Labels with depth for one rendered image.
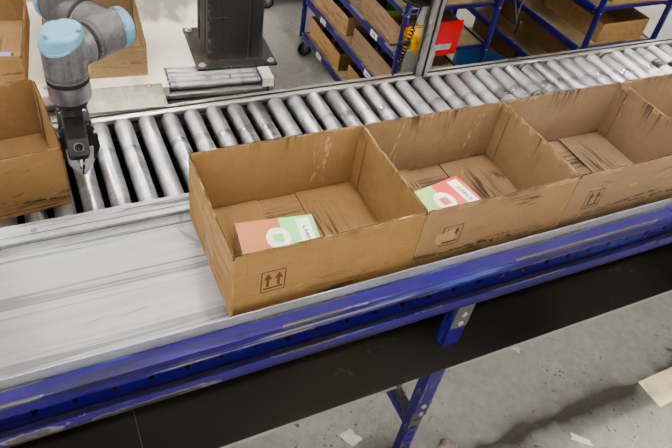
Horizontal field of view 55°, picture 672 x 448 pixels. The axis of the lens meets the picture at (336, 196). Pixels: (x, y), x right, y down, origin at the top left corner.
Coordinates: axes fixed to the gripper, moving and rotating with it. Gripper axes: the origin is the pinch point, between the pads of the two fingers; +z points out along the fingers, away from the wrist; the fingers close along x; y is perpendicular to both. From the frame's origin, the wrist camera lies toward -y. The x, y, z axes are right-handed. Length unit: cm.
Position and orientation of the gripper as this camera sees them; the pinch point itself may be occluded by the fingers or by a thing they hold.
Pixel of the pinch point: (83, 171)
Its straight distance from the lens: 167.6
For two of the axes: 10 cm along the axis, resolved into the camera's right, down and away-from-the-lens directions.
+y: -4.1, -6.5, 6.4
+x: -9.0, 1.9, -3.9
